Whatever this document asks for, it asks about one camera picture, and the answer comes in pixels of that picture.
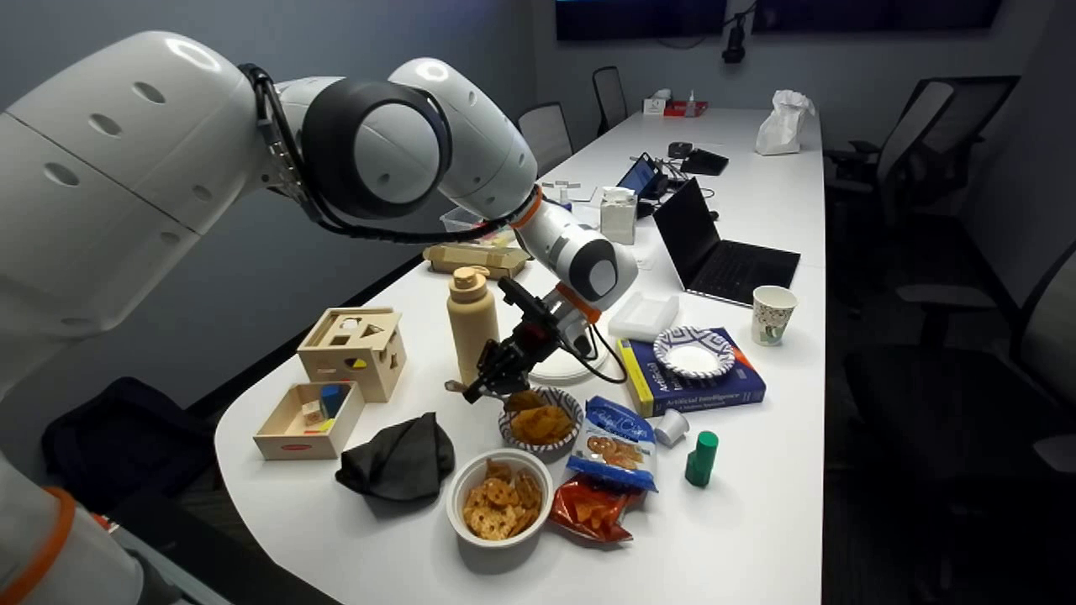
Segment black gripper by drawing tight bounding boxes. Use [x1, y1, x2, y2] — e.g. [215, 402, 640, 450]
[461, 297, 595, 406]

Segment blue patterned paper bowl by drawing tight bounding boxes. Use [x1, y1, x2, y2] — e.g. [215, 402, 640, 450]
[653, 323, 740, 382]
[497, 388, 586, 464]

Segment white round bowl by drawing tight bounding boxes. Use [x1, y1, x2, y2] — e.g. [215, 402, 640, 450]
[443, 447, 557, 550]

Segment beige water bottle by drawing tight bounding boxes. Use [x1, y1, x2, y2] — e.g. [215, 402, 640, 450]
[443, 266, 502, 391]

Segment white round plate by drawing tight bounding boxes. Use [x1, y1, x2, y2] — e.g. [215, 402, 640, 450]
[525, 323, 626, 391]

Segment orange tortilla chips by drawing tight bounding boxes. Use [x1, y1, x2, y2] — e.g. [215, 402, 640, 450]
[509, 399, 580, 447]

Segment wooden shape sorter box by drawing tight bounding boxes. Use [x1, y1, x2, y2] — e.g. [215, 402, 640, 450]
[295, 303, 409, 406]

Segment brown pretzel crisps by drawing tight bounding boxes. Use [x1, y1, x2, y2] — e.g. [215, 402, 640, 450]
[461, 456, 549, 541]

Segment dark grey cloth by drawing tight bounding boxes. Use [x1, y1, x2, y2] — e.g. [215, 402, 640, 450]
[334, 411, 461, 508]

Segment blue pretzel snack bag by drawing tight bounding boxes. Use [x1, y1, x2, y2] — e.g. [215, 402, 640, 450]
[564, 394, 658, 497]

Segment white plastic container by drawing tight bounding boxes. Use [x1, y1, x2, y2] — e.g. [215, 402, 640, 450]
[609, 288, 682, 343]

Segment blue toy block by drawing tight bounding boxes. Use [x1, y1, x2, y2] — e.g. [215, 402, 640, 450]
[320, 380, 353, 419]

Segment red chip bag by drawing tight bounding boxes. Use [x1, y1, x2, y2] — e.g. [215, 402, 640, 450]
[549, 474, 645, 549]

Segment small white roll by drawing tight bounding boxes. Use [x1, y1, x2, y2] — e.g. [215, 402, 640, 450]
[653, 411, 695, 453]

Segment white carton box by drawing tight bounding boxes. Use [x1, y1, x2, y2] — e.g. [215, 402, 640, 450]
[595, 185, 640, 250]

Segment blue and yellow book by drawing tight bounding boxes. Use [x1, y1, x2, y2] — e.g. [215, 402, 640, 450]
[613, 325, 769, 419]

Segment shallow wooden tray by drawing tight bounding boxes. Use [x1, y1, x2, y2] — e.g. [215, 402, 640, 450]
[253, 380, 367, 464]

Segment small green bottle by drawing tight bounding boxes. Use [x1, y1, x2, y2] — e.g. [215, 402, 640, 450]
[682, 426, 722, 491]

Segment tablet with blue screen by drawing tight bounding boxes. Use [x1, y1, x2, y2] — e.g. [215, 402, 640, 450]
[617, 150, 674, 201]

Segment black mesh office chair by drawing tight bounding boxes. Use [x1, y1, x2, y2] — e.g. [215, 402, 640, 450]
[587, 63, 633, 130]
[828, 74, 1022, 221]
[843, 239, 1076, 508]
[516, 100, 576, 179]

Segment black open laptop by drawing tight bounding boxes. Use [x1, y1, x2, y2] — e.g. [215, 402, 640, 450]
[653, 174, 803, 308]

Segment paper coffee cup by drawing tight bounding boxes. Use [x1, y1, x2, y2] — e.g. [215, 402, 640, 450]
[750, 282, 799, 345]

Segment black pouch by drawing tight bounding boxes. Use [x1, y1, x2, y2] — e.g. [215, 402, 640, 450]
[665, 137, 732, 179]

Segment white plastic bag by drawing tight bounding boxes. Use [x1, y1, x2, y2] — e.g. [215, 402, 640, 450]
[753, 86, 821, 157]

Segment black conference webcam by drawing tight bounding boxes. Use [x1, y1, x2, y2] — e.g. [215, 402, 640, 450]
[720, 0, 753, 66]

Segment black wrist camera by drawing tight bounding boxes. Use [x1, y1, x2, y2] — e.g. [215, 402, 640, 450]
[493, 277, 556, 332]

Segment thin black cable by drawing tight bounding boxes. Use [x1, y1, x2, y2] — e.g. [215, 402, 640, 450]
[556, 317, 633, 391]

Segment black corrugated cable conduit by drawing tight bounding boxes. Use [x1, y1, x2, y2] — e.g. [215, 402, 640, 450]
[239, 63, 546, 246]

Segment wall mounted monitor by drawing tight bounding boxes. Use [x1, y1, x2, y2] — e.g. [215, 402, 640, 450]
[750, 0, 1006, 35]
[552, 0, 732, 46]

